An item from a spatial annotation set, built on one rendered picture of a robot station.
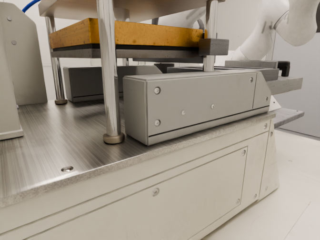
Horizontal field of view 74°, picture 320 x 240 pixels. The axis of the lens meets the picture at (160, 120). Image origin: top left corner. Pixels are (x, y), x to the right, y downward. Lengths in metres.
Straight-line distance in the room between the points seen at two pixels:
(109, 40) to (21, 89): 0.30
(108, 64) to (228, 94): 0.16
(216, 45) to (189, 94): 0.09
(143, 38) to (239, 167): 0.24
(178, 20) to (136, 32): 0.37
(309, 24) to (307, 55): 2.44
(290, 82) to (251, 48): 0.48
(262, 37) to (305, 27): 0.15
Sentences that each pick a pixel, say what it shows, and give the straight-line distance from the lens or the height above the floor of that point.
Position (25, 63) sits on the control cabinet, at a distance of 0.49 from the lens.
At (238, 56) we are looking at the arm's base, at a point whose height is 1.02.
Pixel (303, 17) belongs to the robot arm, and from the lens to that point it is 0.97.
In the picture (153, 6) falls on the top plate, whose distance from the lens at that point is 0.35.
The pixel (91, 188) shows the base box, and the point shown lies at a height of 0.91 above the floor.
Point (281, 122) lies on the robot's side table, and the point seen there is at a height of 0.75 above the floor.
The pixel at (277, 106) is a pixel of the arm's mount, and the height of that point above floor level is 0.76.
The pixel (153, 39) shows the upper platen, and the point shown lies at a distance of 0.28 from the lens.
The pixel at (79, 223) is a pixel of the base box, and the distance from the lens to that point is 0.22.
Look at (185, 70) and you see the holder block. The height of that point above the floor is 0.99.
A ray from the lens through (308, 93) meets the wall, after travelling 3.42.
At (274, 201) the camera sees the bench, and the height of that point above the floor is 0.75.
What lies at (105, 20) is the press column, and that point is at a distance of 0.22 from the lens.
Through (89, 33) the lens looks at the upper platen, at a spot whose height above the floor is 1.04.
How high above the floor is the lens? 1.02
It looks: 17 degrees down
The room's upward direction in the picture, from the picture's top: straight up
